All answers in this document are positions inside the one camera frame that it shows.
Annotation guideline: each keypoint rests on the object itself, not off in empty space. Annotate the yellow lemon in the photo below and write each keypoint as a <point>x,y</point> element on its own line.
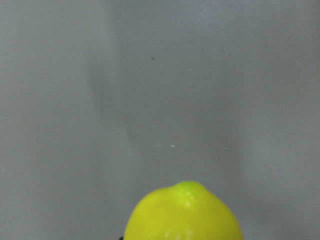
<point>184,211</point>

